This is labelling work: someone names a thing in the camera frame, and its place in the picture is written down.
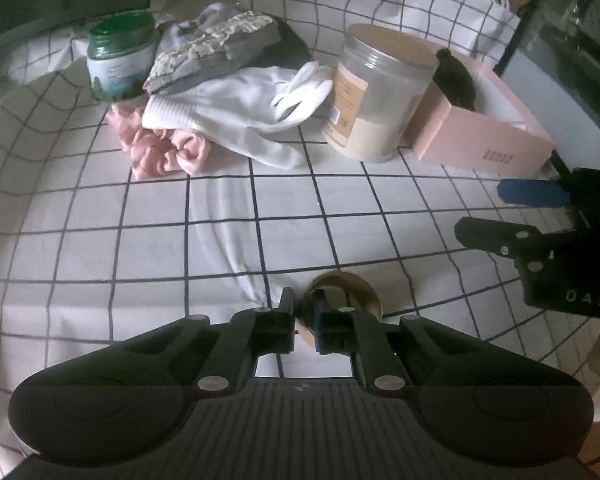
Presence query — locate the gold round tin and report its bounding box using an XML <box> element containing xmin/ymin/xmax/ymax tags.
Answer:
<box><xmin>299</xmin><ymin>270</ymin><xmax>382</xmax><ymax>347</ymax></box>

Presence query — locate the grey patterned fabric pouch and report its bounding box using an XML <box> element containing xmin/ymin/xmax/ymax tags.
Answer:
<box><xmin>144</xmin><ymin>2</ymin><xmax>282</xmax><ymax>96</ymax></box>

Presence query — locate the dark grey cloth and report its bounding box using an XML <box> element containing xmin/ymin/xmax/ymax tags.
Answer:
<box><xmin>252</xmin><ymin>15</ymin><xmax>312</xmax><ymax>70</ymax></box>

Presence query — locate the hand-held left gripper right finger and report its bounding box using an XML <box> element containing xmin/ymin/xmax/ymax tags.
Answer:
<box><xmin>315</xmin><ymin>293</ymin><xmax>482</xmax><ymax>395</ymax></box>

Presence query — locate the white paper bag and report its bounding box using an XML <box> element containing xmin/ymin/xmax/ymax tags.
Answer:
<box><xmin>472</xmin><ymin>0</ymin><xmax>524</xmax><ymax>68</ymax></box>

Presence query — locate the pink box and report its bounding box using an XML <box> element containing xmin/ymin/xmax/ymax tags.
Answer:
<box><xmin>411</xmin><ymin>48</ymin><xmax>554</xmax><ymax>181</ymax></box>

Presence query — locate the clear jar of powder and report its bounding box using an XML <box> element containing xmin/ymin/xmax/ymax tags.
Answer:
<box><xmin>322</xmin><ymin>24</ymin><xmax>440</xmax><ymax>164</ymax></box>

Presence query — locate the white grid tablecloth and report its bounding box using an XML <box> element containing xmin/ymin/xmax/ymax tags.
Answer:
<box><xmin>0</xmin><ymin>0</ymin><xmax>600</xmax><ymax>471</ymax></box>

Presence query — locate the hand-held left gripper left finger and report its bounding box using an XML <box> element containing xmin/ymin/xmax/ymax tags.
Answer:
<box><xmin>122</xmin><ymin>287</ymin><xmax>298</xmax><ymax>395</ymax></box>

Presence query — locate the green lidded jar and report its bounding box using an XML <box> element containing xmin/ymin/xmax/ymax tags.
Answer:
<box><xmin>86</xmin><ymin>10</ymin><xmax>159</xmax><ymax>104</ymax></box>

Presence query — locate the pink scrunchie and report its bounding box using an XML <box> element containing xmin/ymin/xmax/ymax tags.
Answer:
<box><xmin>105</xmin><ymin>105</ymin><xmax>214</xmax><ymax>181</ymax></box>

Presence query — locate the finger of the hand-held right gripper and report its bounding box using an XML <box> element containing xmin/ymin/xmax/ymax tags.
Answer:
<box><xmin>454</xmin><ymin>216</ymin><xmax>549</xmax><ymax>264</ymax></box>
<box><xmin>497</xmin><ymin>176</ymin><xmax>574</xmax><ymax>209</ymax></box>

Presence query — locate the glass tank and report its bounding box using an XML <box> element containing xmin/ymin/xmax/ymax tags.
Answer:
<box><xmin>497</xmin><ymin>0</ymin><xmax>600</xmax><ymax>173</ymax></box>

